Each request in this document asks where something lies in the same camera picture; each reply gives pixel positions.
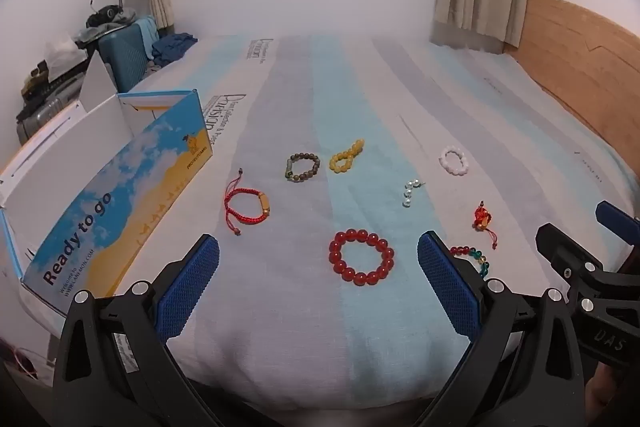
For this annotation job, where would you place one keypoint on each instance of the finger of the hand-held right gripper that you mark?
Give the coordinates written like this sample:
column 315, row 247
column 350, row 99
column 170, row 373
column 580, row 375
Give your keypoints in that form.
column 562, row 247
column 611, row 213

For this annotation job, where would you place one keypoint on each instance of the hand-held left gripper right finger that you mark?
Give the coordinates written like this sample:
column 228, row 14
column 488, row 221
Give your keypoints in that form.
column 445, row 287

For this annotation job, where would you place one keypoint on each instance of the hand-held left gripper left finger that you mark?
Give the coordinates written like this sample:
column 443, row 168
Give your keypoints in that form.
column 192, row 287

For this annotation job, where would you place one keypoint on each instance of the red knot charm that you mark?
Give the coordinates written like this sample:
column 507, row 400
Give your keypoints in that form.
column 481, row 218

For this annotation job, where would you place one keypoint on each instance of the sky print cardboard box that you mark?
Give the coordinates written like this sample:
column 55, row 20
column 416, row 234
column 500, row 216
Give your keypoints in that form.
column 100, row 207

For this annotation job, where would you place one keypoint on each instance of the wooden headboard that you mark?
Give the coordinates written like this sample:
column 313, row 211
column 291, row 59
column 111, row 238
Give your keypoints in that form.
column 575, row 57

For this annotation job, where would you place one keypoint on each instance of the striped bed sheet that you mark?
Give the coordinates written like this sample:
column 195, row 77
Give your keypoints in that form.
column 350, row 107

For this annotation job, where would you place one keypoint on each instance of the grey suitcase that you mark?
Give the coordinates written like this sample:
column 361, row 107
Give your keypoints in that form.
column 45, row 112

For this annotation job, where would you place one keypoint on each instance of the blue suitcase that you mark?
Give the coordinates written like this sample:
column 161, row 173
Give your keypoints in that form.
column 122, row 57

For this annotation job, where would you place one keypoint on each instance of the dark blue clothes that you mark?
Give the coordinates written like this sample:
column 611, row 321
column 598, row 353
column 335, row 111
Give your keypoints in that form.
column 172, row 47

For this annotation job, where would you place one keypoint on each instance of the teal cloth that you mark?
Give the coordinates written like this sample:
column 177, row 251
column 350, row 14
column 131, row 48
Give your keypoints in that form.
column 145, row 32

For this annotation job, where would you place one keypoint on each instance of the dark clutter pile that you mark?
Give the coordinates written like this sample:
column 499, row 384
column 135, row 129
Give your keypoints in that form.
column 35, row 79

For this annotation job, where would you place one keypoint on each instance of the white plastic bag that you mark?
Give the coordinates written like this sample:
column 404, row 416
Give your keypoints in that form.
column 62, row 49

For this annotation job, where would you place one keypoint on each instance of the black bag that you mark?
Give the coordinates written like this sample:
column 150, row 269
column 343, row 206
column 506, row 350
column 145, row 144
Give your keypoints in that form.
column 107, row 14

